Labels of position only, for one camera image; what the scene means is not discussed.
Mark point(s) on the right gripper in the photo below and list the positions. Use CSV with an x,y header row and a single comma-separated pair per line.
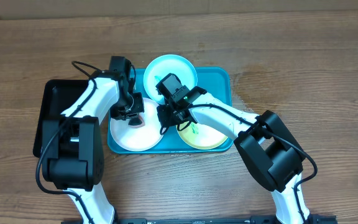
x,y
164,113

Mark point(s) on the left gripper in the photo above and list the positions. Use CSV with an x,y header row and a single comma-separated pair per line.
x,y
137,107

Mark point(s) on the red sponge with dark scourer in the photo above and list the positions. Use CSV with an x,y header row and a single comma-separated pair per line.
x,y
136,122

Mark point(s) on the yellow green plate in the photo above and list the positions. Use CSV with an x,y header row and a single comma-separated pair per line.
x,y
200,136

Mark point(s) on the pink white plate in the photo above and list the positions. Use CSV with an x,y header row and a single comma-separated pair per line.
x,y
126,139

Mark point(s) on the light blue plate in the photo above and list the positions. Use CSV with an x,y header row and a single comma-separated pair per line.
x,y
161,67

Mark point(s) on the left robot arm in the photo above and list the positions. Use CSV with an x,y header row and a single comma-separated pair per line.
x,y
68,140

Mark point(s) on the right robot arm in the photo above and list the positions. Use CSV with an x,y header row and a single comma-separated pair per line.
x,y
271,154

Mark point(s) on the teal plastic serving tray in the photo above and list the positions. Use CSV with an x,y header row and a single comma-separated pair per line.
x,y
213,79

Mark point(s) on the black rectangular tray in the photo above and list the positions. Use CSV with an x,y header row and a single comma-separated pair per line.
x,y
58,96

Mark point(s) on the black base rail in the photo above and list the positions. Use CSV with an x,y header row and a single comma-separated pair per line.
x,y
265,219

